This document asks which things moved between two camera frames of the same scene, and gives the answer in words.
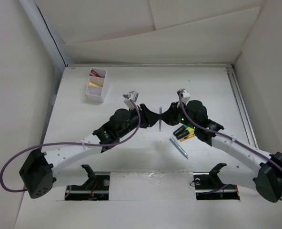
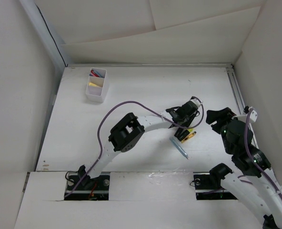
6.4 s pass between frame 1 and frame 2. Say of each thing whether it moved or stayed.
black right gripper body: moved
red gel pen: stayed
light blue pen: stayed
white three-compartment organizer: stayed
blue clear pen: moved
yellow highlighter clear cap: stayed
